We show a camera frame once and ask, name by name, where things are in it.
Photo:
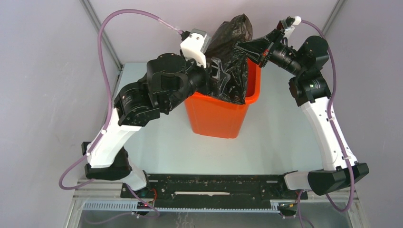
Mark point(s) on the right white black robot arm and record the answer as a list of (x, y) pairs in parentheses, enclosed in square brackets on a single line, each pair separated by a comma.
[(340, 167)]

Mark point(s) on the orange plastic trash bin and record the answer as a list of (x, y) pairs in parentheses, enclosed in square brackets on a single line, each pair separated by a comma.
[(212, 117)]

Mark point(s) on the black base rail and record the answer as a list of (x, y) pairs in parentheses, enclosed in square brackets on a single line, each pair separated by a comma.
[(217, 191)]

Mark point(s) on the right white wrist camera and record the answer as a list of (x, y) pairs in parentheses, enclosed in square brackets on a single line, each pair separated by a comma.
[(287, 25)]

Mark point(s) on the black plastic trash bag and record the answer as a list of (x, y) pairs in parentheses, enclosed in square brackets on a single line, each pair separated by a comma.
[(222, 46)]

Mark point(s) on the small circuit board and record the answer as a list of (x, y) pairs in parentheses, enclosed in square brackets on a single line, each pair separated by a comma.
[(143, 206)]

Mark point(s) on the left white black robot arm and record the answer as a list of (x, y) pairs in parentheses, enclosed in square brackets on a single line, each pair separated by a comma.
[(169, 81)]

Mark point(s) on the right aluminium frame post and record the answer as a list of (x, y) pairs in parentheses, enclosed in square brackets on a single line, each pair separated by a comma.
[(333, 15)]

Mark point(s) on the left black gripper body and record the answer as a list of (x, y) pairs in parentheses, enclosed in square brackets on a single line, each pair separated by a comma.
[(206, 84)]

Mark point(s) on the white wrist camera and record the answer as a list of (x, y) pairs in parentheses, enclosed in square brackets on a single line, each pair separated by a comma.
[(287, 25), (194, 45)]

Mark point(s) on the white slotted cable duct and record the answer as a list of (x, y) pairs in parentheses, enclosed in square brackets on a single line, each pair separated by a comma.
[(131, 206)]

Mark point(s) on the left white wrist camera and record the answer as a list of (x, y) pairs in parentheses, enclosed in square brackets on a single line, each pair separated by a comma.
[(194, 45)]

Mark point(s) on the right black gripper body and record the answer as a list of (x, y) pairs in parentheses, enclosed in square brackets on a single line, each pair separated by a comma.
[(275, 36)]

